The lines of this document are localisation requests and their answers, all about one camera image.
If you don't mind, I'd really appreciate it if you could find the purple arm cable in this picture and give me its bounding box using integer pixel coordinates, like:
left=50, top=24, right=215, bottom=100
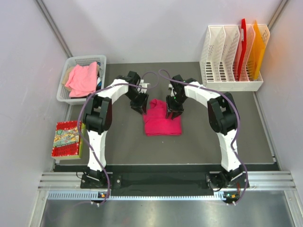
left=158, top=69, right=249, bottom=205
left=80, top=71, right=160, bottom=207

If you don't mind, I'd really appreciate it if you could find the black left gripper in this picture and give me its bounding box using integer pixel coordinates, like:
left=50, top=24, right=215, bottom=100
left=125, top=89, right=149, bottom=115

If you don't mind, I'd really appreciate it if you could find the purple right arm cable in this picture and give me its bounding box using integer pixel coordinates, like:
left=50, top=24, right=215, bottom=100
left=158, top=69, right=249, bottom=205

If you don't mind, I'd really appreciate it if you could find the grey slotted cable duct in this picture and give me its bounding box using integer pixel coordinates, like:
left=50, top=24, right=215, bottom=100
left=47, top=191, right=236, bottom=201

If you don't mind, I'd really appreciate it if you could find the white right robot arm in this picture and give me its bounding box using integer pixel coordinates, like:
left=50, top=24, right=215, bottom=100
left=166, top=75, right=242, bottom=190

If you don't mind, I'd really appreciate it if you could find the beige cloth in basket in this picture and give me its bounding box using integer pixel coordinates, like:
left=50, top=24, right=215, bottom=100
left=61, top=67, right=74, bottom=92

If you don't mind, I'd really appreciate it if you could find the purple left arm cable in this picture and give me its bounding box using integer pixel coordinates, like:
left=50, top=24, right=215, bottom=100
left=80, top=71, right=160, bottom=207

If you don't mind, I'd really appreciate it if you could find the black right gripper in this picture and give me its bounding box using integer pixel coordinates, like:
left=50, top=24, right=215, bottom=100
left=166, top=94, right=188, bottom=120

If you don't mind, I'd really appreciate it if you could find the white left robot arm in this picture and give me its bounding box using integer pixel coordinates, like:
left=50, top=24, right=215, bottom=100
left=82, top=71, right=149, bottom=188

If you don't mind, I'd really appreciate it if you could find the orange plastic folder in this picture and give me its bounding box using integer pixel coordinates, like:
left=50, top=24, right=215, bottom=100
left=247, top=20, right=270, bottom=81

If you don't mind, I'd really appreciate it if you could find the white file organiser rack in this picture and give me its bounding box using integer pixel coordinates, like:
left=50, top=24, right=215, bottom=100
left=199, top=25, right=263, bottom=91

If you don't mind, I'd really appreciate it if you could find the light pink t shirt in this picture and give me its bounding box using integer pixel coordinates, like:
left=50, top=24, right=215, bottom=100
left=65, top=61, right=99, bottom=98

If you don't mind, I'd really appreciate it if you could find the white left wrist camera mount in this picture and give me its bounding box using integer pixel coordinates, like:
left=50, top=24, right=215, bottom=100
left=138, top=79, right=150, bottom=93

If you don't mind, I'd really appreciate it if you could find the red plastic folder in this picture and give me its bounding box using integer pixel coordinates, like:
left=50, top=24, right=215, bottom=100
left=234, top=18, right=247, bottom=81

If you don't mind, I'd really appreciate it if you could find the magenta t shirt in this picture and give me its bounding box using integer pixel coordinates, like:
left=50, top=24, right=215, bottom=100
left=143, top=99, right=182, bottom=136

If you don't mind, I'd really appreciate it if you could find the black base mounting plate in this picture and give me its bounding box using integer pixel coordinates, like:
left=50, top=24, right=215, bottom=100
left=80, top=164, right=249, bottom=196

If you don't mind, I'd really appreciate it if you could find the red and green book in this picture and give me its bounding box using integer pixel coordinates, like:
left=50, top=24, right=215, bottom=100
left=51, top=121, right=83, bottom=161

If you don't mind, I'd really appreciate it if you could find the aluminium frame rail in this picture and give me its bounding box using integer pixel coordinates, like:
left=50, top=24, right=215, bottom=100
left=38, top=171, right=296, bottom=191

